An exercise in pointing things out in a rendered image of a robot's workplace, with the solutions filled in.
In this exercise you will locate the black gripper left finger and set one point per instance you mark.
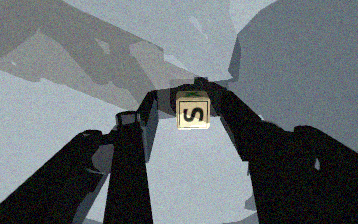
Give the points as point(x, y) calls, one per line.
point(63, 190)

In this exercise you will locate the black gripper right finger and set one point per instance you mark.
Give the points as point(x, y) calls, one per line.
point(283, 192)

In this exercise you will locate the beige block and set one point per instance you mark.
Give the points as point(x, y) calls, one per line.
point(192, 110)

